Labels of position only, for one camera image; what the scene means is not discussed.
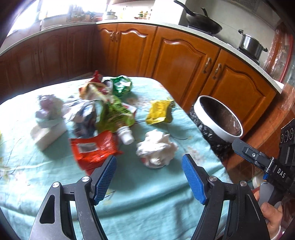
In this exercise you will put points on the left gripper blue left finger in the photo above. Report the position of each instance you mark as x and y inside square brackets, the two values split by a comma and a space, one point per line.
[101, 178]

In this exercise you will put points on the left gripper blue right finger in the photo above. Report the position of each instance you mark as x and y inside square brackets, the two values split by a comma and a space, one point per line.
[197, 178]

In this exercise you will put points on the orange red snack packet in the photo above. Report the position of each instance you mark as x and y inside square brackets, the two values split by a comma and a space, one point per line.
[91, 153]

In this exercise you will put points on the white paper ball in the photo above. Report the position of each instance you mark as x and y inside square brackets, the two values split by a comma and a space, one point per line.
[156, 150]

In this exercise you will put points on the person's right hand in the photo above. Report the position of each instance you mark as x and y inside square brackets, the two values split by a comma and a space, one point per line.
[274, 217]

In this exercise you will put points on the light blue floral tablecloth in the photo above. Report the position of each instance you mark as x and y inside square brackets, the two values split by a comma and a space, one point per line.
[131, 181]

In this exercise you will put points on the white bin with black bag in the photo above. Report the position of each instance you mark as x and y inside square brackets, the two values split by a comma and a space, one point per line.
[217, 123]

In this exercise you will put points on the yellow crumpled wrapper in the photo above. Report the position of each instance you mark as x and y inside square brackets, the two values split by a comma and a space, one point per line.
[160, 111]

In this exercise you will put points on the green spouted drink pouch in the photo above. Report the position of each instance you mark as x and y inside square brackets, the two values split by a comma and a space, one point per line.
[110, 110]

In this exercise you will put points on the crumpled silver blue wrapper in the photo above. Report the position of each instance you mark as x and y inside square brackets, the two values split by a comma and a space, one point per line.
[83, 117]

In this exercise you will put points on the small red white box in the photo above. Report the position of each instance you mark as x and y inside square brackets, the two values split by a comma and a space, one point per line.
[130, 108]

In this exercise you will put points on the crumpled purple white paper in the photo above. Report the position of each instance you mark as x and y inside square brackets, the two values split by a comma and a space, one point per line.
[51, 111]

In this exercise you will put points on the brown wooden base cabinets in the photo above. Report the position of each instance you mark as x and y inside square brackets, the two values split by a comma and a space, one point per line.
[186, 62]

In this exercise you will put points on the green crumpled snack bag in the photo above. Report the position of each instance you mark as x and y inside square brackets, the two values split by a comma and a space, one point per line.
[121, 85]

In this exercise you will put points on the red crumpled snack bag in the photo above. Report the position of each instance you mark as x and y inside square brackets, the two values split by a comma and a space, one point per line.
[97, 82]

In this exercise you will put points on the steel cooking pot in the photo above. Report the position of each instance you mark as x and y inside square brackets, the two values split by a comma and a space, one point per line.
[250, 46]

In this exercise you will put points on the black wok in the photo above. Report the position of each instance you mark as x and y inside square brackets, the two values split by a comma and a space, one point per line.
[201, 22]

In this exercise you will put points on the small white lidded pot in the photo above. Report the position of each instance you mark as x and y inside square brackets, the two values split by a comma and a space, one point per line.
[110, 15]

